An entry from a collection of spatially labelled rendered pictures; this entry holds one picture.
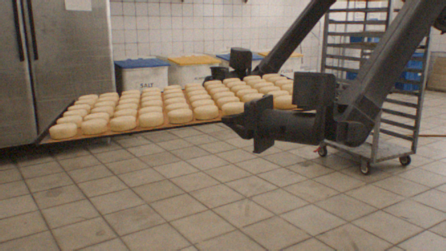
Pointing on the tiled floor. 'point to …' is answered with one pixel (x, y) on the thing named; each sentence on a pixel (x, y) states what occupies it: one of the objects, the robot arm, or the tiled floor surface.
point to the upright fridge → (50, 63)
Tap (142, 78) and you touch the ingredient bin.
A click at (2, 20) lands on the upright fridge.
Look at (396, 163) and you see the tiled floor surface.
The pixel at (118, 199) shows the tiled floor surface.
